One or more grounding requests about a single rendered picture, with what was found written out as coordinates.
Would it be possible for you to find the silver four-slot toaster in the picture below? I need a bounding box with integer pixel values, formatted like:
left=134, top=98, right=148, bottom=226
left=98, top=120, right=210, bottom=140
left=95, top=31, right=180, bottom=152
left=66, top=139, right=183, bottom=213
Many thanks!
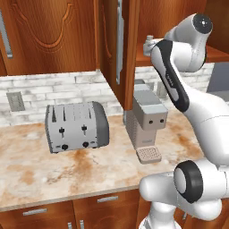
left=44, top=101, right=110, bottom=155

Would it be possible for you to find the wooden drawer front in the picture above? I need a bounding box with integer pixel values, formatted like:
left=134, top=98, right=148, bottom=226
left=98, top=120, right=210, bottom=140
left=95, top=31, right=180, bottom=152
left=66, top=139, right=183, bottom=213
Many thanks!
left=0, top=200, right=76, bottom=229
left=72, top=188, right=141, bottom=229

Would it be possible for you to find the long silver cabinet handle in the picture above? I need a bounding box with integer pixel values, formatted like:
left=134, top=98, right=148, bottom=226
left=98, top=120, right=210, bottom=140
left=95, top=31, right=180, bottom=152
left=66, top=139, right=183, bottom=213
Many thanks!
left=0, top=8, right=14, bottom=59
left=115, top=0, right=125, bottom=86

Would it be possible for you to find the grey appliance panel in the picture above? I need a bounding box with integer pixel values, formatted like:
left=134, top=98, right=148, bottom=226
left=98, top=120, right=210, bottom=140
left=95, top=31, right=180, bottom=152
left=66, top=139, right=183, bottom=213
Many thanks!
left=207, top=62, right=229, bottom=103

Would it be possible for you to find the wooden base cabinet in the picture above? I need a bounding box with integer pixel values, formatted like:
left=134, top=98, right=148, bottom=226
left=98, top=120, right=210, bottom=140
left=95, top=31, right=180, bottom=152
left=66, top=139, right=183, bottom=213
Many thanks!
left=135, top=196, right=229, bottom=229

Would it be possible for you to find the carved wooden cabinet door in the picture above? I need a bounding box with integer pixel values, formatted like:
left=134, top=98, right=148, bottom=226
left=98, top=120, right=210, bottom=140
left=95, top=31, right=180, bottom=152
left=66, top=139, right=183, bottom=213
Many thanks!
left=0, top=0, right=100, bottom=76

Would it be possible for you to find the grey wall outlet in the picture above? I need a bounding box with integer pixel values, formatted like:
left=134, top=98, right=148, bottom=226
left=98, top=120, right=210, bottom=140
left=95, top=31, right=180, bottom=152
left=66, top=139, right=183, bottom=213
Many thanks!
left=157, top=81, right=168, bottom=99
left=6, top=91, right=26, bottom=113

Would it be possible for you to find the open wooden wall cabinet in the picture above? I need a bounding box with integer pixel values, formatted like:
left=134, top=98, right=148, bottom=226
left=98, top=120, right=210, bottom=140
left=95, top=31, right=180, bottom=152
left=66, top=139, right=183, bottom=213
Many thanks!
left=135, top=0, right=229, bottom=68

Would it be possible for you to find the short silver drawer handle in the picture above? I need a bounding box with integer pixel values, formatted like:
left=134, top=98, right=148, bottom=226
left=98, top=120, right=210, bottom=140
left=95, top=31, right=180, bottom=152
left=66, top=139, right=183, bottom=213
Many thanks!
left=97, top=195, right=119, bottom=204
left=22, top=208, right=48, bottom=216

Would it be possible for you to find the open wooden cabinet door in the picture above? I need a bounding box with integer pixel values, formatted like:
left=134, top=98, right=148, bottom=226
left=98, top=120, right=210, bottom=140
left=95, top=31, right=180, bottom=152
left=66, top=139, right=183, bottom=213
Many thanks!
left=98, top=0, right=141, bottom=112

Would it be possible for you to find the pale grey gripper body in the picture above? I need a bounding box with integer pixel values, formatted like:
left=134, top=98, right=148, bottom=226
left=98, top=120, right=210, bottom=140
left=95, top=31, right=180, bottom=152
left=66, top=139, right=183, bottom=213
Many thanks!
left=142, top=35, right=159, bottom=57

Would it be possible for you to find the grey coffee machine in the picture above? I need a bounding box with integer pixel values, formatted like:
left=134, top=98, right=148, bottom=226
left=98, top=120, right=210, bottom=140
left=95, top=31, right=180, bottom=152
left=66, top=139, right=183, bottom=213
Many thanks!
left=123, top=83, right=169, bottom=165

